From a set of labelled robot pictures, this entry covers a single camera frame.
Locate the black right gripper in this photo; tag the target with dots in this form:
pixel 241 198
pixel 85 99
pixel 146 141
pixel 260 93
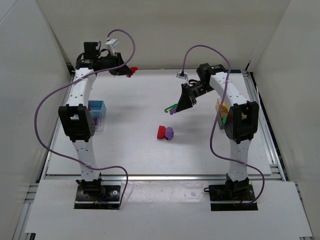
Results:
pixel 190 92

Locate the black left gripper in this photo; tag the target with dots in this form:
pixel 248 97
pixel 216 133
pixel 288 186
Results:
pixel 118 64

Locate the red green rounded lego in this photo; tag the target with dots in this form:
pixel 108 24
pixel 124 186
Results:
pixel 133 70

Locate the green lego plate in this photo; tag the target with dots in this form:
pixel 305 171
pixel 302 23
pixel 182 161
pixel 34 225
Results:
pixel 167 110

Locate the yellow black striped lego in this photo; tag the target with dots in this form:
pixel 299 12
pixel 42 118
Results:
pixel 224 108

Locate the small green lego brick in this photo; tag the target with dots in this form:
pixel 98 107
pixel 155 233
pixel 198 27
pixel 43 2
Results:
pixel 224 120

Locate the purple lego plate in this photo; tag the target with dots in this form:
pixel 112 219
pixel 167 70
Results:
pixel 172 111

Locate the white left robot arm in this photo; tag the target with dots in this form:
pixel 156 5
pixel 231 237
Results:
pixel 77 121

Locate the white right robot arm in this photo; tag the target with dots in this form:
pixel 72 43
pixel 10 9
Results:
pixel 241 121

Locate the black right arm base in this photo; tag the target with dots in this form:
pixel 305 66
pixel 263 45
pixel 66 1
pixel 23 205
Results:
pixel 223 199

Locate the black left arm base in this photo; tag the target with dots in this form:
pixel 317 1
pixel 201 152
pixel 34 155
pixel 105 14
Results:
pixel 98 197

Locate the purple half-round lego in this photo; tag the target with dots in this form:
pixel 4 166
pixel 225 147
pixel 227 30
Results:
pixel 169 133

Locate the orange translucent container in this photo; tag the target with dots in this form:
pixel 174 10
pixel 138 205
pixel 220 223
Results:
pixel 218 104

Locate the red half-round lego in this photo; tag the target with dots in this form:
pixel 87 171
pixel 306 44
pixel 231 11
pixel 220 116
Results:
pixel 161 132

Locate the grey translucent container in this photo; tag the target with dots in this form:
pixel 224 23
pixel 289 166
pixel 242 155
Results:
pixel 220 119

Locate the blue plastic container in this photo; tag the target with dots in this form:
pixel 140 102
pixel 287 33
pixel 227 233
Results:
pixel 98 108

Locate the blue label sticker right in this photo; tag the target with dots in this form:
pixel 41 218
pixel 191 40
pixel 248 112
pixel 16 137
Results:
pixel 235 71

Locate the purple lego in container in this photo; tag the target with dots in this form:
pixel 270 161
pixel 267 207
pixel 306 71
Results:
pixel 96 122

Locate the clear plastic container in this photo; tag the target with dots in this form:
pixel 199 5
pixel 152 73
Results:
pixel 100 124

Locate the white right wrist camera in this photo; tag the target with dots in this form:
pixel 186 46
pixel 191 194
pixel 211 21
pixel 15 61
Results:
pixel 182 75

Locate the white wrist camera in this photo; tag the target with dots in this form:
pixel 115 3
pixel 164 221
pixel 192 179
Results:
pixel 182 75
pixel 111 44

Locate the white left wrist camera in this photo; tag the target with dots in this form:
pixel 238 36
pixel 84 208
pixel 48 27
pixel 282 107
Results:
pixel 111 44

